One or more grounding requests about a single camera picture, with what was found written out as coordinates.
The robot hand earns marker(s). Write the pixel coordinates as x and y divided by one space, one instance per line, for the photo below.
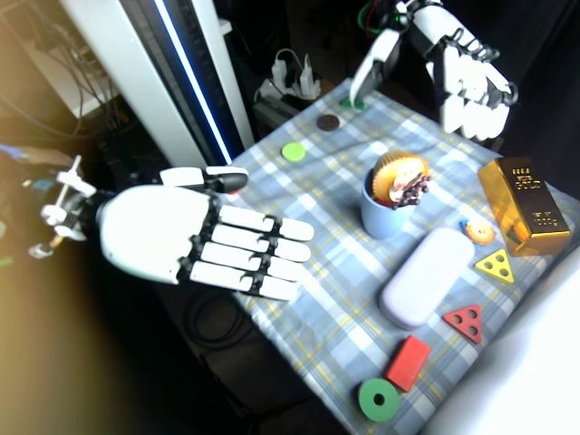
145 226
471 86

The grape topped toy cupcake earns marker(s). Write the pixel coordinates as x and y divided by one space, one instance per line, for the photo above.
399 174

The light blue plastic cup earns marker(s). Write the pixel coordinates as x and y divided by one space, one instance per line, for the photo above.
385 222

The red cylinder with white mark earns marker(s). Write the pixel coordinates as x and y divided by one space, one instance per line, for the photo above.
233 192

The green triangle block with holes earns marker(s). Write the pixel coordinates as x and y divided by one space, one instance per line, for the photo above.
355 104

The shiny gold bar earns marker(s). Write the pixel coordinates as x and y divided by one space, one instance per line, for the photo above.
525 204

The brown sandwich cookie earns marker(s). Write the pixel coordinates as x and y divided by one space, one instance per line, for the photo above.
328 122

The swirl toy biscuit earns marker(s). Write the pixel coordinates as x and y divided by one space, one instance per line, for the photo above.
481 233

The white body column blue strip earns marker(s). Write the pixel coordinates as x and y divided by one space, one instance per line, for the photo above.
136 68

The white plug adapter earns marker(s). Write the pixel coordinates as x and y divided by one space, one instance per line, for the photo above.
308 77
283 72

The green sandwich cookie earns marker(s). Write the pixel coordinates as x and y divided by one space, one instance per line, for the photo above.
292 151

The grey power strip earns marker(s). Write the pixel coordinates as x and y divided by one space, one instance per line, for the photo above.
276 111

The yellow triangle block with holes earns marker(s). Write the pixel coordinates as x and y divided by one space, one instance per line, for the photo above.
496 267

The lavender glasses case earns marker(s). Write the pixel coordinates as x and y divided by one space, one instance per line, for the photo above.
426 276

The blue plaid tablecloth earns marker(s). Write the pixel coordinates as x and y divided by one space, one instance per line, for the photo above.
335 272

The red triangle block with holes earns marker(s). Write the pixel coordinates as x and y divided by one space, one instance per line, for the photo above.
462 319

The red rectangular block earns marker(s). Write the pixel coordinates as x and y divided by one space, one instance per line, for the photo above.
408 362

